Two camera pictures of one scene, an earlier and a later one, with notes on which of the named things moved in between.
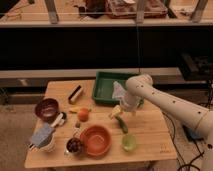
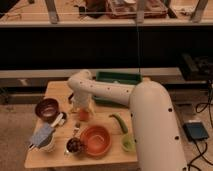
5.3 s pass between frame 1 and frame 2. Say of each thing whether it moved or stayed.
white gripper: moved
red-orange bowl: stayed
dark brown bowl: stayed
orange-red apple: stayed
